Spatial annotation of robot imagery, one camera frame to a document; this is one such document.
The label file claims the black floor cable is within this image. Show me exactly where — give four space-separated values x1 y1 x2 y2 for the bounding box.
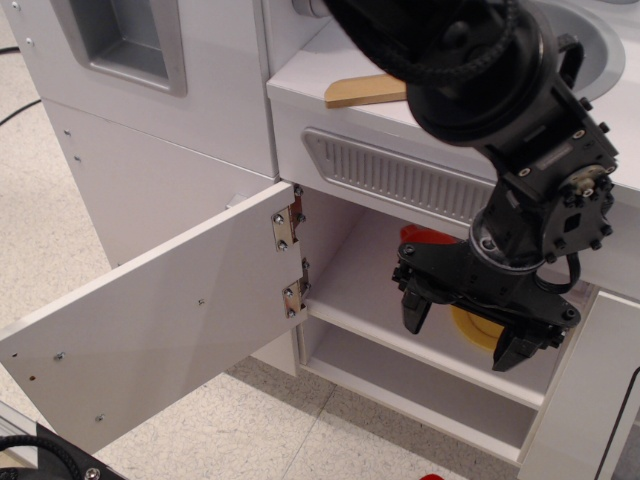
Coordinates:
0 45 42 126

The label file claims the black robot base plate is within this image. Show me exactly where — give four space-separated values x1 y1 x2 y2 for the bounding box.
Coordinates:
0 422 126 480

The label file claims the red object bottom edge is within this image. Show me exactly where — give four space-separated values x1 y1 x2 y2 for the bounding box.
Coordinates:
419 473 444 480

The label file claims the silver knob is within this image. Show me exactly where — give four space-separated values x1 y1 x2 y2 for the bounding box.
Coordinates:
292 0 331 18

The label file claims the white toy kitchen cabinet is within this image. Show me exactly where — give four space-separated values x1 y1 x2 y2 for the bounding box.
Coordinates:
1 1 639 474

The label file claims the red plastic cup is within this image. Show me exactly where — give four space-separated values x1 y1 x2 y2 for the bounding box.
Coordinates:
400 224 459 245

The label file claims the metal door hinge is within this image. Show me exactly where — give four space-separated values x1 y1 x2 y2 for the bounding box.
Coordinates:
271 184 306 252
282 257 311 319

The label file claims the upper metal door hinge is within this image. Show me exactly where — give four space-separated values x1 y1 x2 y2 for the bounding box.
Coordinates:
271 184 306 252

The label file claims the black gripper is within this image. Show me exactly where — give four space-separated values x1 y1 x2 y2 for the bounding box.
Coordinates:
393 241 581 372

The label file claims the lower metal door hinge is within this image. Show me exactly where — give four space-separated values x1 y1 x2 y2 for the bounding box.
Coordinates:
282 257 311 319

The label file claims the yellow plastic plate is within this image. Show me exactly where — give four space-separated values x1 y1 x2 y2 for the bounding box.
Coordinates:
451 307 504 351

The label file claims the white cabinet door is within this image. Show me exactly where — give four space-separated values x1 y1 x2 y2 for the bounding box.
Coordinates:
1 182 303 453
518 291 639 479

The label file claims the grey vent panel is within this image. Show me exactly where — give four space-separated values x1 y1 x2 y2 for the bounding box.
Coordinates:
301 128 494 224

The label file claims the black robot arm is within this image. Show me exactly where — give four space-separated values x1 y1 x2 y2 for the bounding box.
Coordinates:
328 1 616 372

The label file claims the wooden spatula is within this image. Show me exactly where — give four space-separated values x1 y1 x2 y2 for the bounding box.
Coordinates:
324 74 406 109

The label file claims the silver sink bowl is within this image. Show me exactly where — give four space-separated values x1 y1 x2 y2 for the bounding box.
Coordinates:
535 1 626 101

